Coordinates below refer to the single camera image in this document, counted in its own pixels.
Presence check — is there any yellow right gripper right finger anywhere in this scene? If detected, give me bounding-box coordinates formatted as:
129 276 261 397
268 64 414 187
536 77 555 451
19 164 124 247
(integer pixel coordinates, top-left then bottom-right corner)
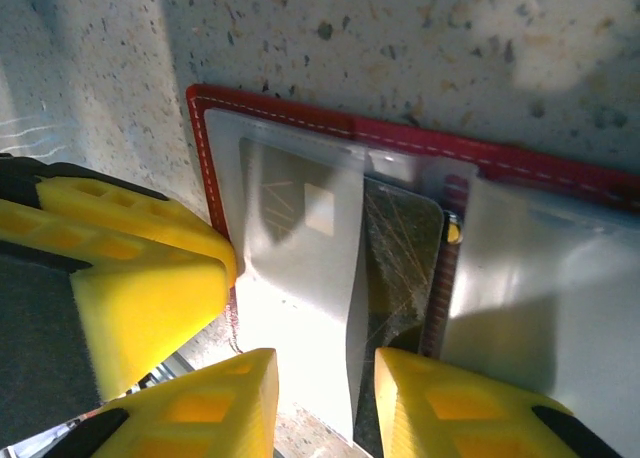
373 346 624 458

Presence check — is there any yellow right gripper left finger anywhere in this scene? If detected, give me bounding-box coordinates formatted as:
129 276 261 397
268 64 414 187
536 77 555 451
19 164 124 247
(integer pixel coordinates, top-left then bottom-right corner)
89 346 280 458

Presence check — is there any black gold lined card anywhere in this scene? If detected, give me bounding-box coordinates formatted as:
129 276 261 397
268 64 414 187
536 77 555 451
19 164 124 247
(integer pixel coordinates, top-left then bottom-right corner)
349 175 447 458

